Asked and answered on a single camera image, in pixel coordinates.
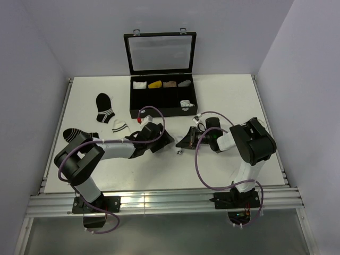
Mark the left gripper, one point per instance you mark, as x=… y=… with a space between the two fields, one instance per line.
x=164 y=139

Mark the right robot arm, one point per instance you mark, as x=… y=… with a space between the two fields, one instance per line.
x=255 y=146

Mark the black sock white vertical stripes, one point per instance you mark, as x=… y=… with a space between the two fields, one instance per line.
x=262 y=122

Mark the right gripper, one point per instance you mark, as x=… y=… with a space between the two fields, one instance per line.
x=189 y=141

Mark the white sock with black lines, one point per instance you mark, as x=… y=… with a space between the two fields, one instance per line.
x=186 y=103

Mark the grey rolled sock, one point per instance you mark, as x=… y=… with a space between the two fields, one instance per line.
x=185 y=83

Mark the black storage box with lid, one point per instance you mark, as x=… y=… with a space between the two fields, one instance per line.
x=165 y=56

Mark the aluminium frame rail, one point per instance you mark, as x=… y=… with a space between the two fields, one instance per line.
x=159 y=202

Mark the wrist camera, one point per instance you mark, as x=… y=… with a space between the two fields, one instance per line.
x=198 y=123
x=144 y=121

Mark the black sock with white stripes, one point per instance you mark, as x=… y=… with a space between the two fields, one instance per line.
x=104 y=107

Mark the tan rolled sock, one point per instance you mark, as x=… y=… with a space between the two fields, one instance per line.
x=170 y=84

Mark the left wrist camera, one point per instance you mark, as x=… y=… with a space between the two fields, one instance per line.
x=144 y=121

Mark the white rolled sock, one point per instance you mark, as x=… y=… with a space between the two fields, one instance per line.
x=139 y=85

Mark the cream sock with black stripes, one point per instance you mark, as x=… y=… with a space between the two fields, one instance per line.
x=120 y=128

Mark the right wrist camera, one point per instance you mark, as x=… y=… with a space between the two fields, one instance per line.
x=198 y=123

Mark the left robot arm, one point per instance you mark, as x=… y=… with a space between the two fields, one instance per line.
x=77 y=161

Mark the black white horizontal striped sock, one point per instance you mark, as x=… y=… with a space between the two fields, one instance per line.
x=71 y=133

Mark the yellow rolled sock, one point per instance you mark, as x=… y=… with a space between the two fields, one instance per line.
x=155 y=85

